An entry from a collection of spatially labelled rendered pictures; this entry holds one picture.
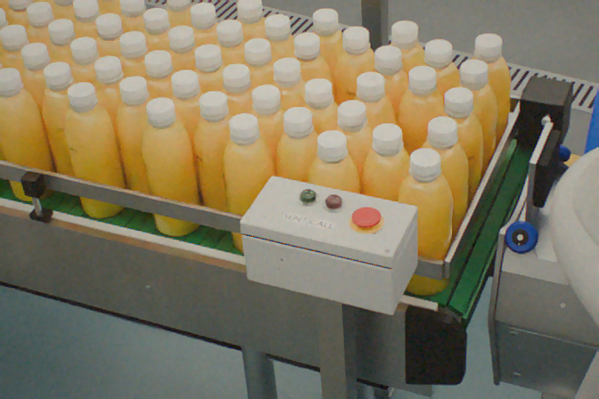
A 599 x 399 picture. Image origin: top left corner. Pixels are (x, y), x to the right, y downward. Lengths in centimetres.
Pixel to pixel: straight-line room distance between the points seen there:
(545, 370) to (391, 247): 49
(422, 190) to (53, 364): 155
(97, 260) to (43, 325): 117
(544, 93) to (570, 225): 66
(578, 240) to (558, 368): 62
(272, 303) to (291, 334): 6
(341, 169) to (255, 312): 30
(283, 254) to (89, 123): 40
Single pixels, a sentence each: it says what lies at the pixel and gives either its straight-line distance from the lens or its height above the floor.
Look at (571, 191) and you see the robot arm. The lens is 116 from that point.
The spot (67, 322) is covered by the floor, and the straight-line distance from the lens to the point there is 292.
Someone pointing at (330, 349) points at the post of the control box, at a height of 87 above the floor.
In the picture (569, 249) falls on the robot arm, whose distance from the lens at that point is 115.
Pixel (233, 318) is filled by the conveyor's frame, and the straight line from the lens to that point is 171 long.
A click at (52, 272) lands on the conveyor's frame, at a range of 185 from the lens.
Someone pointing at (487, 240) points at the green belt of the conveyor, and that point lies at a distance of 167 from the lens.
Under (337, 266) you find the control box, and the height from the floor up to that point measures 106.
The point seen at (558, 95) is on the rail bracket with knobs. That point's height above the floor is 100.
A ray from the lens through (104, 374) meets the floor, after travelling 277.
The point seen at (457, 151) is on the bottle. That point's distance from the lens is 152.
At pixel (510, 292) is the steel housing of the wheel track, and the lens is 161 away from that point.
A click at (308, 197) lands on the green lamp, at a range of 141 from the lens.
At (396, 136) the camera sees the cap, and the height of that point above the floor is 112.
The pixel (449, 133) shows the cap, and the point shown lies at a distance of 150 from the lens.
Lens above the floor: 199
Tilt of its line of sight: 39 degrees down
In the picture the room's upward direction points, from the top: 5 degrees counter-clockwise
